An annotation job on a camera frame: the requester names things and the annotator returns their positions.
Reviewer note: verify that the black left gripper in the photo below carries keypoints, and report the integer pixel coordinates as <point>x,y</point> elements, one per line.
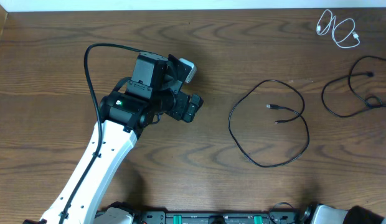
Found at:
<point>183,99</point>

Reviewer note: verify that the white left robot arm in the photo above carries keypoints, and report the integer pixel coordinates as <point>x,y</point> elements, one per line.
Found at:
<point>135,103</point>

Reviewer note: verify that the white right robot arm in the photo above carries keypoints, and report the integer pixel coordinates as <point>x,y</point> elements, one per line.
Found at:
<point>323,214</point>

